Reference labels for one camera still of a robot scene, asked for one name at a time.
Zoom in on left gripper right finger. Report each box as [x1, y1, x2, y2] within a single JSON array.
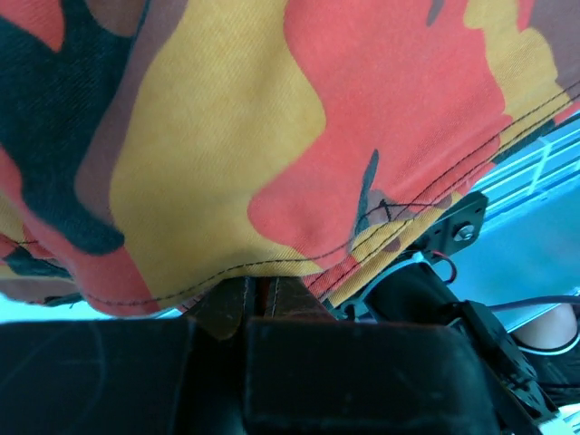
[[266, 277, 335, 321]]

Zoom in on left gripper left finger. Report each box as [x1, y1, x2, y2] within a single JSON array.
[[183, 276, 257, 340]]

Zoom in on orange camouflage trousers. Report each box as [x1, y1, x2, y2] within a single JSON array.
[[1, 1, 579, 316]]

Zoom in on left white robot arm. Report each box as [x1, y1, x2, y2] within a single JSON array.
[[182, 255, 579, 434]]

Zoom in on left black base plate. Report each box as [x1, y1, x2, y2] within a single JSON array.
[[407, 191, 488, 263]]

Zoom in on aluminium rail frame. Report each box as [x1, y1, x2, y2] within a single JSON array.
[[473, 116, 579, 222]]

